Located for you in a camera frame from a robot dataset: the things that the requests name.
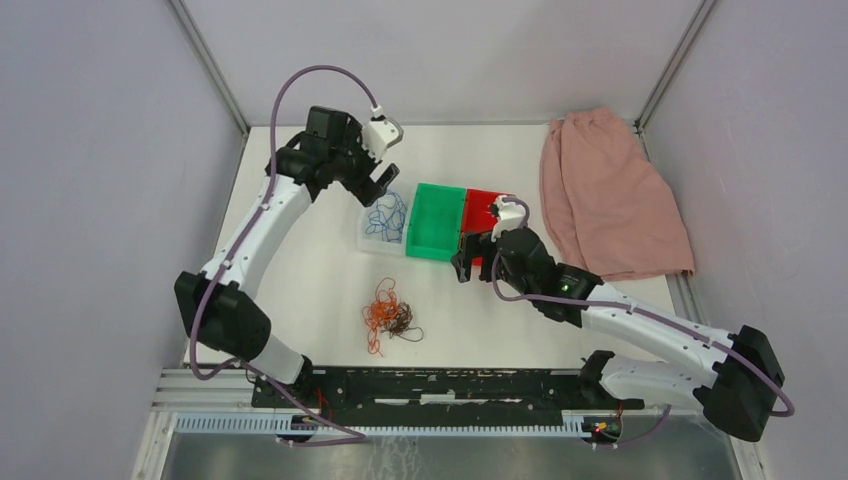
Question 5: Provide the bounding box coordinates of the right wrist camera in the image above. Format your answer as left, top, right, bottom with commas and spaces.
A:
491, 195, 530, 241

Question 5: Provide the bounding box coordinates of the orange cable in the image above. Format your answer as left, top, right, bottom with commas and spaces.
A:
360, 278, 402, 358

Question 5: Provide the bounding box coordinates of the blue cable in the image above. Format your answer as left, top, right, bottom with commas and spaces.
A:
387, 192, 409, 233
364, 205, 395, 240
367, 195, 407, 245

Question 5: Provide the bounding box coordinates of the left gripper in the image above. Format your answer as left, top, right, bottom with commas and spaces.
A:
330, 121, 400, 207

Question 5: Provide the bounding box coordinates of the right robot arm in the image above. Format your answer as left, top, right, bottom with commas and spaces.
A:
450, 227, 795, 442

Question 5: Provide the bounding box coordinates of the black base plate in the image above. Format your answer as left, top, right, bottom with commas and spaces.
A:
251, 364, 645, 429

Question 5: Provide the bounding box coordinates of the clear plastic bin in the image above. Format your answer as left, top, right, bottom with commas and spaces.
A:
355, 180, 415, 257

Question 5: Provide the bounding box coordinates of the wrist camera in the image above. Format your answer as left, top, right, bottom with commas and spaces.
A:
362, 116, 404, 162
491, 195, 530, 241

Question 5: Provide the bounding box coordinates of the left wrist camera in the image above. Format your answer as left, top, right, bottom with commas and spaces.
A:
362, 116, 404, 162

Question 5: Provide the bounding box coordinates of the pink cloth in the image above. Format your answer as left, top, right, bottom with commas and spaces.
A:
539, 107, 695, 281

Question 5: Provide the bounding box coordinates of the green plastic bin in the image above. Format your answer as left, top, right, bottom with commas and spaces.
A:
405, 183, 467, 262

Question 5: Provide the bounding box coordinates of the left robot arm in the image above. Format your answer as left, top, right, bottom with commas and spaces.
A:
174, 106, 404, 407

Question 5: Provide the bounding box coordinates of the red plastic bin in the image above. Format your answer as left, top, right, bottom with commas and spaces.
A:
460, 189, 504, 238

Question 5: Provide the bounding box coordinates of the white slotted cable duct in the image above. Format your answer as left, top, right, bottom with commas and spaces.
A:
174, 413, 590, 439

